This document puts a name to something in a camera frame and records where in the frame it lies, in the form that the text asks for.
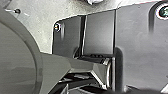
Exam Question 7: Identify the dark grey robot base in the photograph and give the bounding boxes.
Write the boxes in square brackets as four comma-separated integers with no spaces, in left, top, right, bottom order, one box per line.
[51,0,168,94]

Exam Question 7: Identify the grey round robot torso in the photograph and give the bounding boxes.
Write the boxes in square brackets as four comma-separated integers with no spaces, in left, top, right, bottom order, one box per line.
[0,8,45,94]

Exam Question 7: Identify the green lit round button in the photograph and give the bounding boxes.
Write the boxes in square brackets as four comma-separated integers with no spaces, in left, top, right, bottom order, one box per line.
[155,4,168,20]

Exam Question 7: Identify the small white cable box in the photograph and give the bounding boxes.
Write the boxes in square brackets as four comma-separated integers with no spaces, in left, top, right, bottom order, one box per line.
[87,0,104,5]

